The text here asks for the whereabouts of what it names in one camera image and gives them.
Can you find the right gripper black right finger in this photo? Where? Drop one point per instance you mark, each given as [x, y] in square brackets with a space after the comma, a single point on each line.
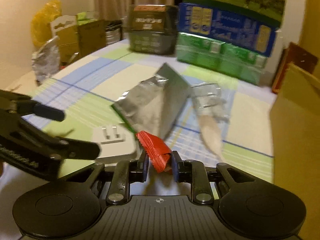
[194, 173]

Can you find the red snack packet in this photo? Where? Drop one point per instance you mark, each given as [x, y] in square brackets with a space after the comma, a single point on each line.
[156, 149]

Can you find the green wrapped drink pack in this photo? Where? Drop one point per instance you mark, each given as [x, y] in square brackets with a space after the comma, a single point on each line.
[222, 57]

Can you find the open brown cardboard box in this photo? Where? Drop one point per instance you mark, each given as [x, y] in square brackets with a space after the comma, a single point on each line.
[294, 120]

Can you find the dark red gift box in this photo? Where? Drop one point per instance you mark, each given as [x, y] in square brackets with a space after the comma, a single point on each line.
[293, 54]

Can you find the clear bag with wire rack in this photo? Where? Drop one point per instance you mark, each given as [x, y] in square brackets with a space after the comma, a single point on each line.
[208, 101]

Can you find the black noodle bowl pack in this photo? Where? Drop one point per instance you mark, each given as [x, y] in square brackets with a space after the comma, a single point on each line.
[152, 29]

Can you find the beige plastic spoon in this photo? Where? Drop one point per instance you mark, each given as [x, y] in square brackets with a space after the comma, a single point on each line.
[211, 135]

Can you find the yellow plastic bag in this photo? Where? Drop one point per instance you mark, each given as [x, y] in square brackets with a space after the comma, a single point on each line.
[40, 25]

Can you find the crumpled white printed bag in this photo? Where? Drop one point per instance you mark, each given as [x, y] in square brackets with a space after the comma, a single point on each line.
[46, 61]

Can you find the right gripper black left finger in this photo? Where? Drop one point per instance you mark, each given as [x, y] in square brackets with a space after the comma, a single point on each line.
[126, 173]

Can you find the silver foil bag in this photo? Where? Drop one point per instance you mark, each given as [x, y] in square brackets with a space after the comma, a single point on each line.
[155, 103]

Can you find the blue milk carton box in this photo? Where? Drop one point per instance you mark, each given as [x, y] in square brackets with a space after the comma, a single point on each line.
[226, 26]

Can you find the brown cardboard box on sofa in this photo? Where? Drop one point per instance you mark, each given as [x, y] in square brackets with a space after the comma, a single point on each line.
[81, 40]

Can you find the white charger plug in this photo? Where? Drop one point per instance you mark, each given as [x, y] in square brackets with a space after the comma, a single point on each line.
[116, 143]

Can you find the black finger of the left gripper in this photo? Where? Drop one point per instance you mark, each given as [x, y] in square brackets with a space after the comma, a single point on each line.
[75, 149]
[22, 105]

